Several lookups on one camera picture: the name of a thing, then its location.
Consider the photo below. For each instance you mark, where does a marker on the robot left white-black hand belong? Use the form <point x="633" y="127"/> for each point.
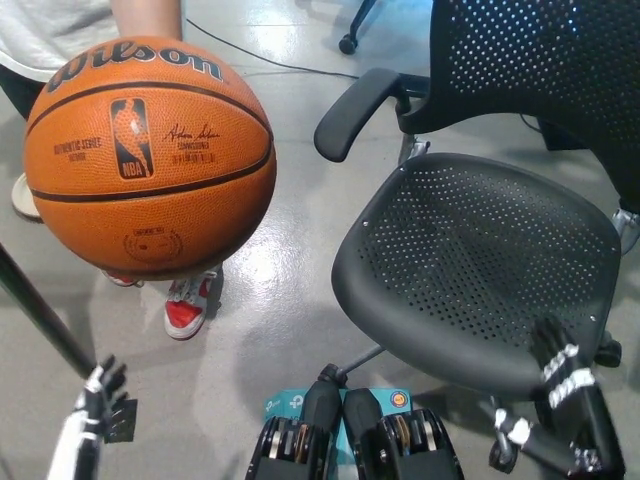
<point x="75" y="430"/>

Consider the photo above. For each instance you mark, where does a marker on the robot right white-black hand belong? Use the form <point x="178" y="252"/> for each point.
<point x="580" y="400"/>

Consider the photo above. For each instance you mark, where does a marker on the orange Wilson NBA basketball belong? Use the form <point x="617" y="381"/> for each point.
<point x="150" y="165"/>

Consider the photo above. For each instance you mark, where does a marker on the person's right red sneaker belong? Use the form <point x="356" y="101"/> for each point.
<point x="120" y="280"/>

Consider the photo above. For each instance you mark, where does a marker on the person's red sneaker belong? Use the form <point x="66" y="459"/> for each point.
<point x="120" y="280"/>
<point x="184" y="315"/>

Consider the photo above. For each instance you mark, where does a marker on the person's left red sneaker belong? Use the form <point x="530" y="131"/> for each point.
<point x="184" y="315"/>

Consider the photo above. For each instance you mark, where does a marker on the black perforated office chair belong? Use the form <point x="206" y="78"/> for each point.
<point x="475" y="250"/>

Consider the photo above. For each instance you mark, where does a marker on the person in white shirt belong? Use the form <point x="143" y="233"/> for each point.
<point x="40" y="30"/>

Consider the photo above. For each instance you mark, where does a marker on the black chair caster leg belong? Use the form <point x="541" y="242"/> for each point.
<point x="352" y="40"/>

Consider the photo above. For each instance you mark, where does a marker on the black tape patch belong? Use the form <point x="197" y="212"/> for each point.
<point x="122" y="425"/>

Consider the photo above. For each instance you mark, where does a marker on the black slanted table leg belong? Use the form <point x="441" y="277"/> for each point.
<point x="40" y="310"/>

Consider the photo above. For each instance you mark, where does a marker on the teal TP-Link box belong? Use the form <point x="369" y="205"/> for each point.
<point x="287" y="405"/>

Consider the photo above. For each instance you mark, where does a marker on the beige paper plate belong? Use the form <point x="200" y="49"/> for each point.
<point x="22" y="200"/>

